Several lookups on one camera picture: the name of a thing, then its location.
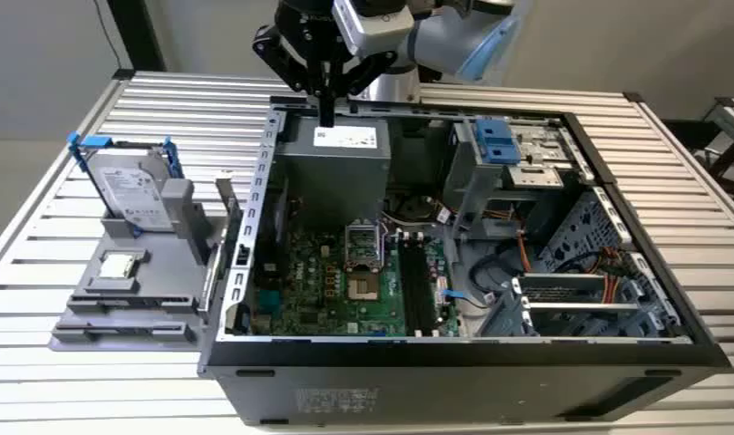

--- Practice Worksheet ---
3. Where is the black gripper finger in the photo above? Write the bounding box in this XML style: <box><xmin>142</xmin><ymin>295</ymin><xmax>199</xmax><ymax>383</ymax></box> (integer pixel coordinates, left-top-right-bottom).
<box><xmin>250</xmin><ymin>25</ymin><xmax>330</xmax><ymax>128</ymax></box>
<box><xmin>328</xmin><ymin>51</ymin><xmax>398</xmax><ymax>128</ymax></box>

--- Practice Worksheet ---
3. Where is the grey power supply unit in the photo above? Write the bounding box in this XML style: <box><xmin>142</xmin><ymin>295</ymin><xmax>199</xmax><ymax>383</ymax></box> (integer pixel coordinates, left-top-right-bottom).
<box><xmin>273</xmin><ymin>115</ymin><xmax>394</xmax><ymax>227</ymax></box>

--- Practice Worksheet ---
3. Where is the blue plastic drive latch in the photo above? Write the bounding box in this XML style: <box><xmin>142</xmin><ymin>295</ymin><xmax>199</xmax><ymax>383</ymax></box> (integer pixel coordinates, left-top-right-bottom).
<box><xmin>472</xmin><ymin>118</ymin><xmax>524</xmax><ymax>167</ymax></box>

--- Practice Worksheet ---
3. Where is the black round cooler fan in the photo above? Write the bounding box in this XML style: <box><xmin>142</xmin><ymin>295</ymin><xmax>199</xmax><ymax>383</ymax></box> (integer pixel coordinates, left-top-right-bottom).
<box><xmin>392</xmin><ymin>192</ymin><xmax>444</xmax><ymax>223</ymax></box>

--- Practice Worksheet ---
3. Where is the green graphics card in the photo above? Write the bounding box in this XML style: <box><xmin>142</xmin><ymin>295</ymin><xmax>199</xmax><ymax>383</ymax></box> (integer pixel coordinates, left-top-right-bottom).
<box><xmin>199</xmin><ymin>168</ymin><xmax>246</xmax><ymax>318</ymax></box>

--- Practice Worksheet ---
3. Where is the metal socket cover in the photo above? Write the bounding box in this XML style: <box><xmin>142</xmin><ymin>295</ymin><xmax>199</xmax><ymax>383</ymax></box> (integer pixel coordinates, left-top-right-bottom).
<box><xmin>344</xmin><ymin>220</ymin><xmax>384</xmax><ymax>269</ymax></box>

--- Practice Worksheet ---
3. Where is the hard disk in blue carrier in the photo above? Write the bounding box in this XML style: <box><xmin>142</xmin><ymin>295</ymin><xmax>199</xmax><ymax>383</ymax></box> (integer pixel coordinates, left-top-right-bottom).
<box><xmin>62</xmin><ymin>130</ymin><xmax>183</xmax><ymax>237</ymax></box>

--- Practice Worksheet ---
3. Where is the thin locking lever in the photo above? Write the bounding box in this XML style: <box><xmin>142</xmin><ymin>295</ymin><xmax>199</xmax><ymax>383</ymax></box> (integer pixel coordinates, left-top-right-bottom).
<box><xmin>376</xmin><ymin>224</ymin><xmax>398</xmax><ymax>269</ymax></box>

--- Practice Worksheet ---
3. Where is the CPU socket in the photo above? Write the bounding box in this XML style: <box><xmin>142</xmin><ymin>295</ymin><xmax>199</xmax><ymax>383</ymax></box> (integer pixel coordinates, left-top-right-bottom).
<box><xmin>345</xmin><ymin>266</ymin><xmax>382</xmax><ymax>303</ymax></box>

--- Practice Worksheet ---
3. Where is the green motherboard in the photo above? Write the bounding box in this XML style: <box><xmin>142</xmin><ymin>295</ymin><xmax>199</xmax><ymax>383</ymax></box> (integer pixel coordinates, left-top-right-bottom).
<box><xmin>250</xmin><ymin>226</ymin><xmax>464</xmax><ymax>339</ymax></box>

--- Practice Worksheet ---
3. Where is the grey parts rack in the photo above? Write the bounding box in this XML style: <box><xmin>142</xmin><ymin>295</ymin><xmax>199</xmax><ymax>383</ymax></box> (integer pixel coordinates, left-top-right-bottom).
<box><xmin>47</xmin><ymin>179</ymin><xmax>246</xmax><ymax>353</ymax></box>

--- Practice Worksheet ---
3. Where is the silver CPU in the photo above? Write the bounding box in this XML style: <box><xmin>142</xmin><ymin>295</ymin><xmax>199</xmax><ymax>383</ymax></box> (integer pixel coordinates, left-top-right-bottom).
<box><xmin>95</xmin><ymin>253</ymin><xmax>141</xmax><ymax>277</ymax></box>

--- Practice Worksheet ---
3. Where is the silver disk bay with bars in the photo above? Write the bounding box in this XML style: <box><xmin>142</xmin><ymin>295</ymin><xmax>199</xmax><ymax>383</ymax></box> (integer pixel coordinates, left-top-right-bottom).
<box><xmin>480</xmin><ymin>271</ymin><xmax>681</xmax><ymax>339</ymax></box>

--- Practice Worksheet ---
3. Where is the black open PC case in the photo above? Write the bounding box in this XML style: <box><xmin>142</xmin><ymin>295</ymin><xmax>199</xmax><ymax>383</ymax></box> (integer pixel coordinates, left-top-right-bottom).
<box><xmin>194</xmin><ymin>94</ymin><xmax>734</xmax><ymax>427</ymax></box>

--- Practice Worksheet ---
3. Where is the black upright post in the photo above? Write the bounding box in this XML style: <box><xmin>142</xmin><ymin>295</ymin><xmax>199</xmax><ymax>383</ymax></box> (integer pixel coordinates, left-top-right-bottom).
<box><xmin>105</xmin><ymin>0</ymin><xmax>167</xmax><ymax>73</ymax></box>

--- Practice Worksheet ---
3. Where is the black looped wire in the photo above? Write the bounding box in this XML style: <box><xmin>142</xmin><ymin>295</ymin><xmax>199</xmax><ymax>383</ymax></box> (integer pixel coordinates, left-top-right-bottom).
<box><xmin>466</xmin><ymin>251</ymin><xmax>528</xmax><ymax>300</ymax></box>

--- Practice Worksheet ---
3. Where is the thin orange wire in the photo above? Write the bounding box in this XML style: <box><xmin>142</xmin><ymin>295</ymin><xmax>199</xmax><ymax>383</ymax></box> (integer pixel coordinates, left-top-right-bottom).
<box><xmin>514</xmin><ymin>228</ymin><xmax>533</xmax><ymax>276</ymax></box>

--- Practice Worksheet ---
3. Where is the metal frame side table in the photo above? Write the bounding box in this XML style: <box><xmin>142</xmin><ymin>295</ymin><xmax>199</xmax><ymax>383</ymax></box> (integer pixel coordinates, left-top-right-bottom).
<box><xmin>661</xmin><ymin>95</ymin><xmax>734</xmax><ymax>203</ymax></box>

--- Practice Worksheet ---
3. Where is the orange power wire bundle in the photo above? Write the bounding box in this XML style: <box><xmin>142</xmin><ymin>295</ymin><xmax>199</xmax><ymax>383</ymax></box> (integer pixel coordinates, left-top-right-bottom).
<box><xmin>585</xmin><ymin>246</ymin><xmax>625</xmax><ymax>305</ymax></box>

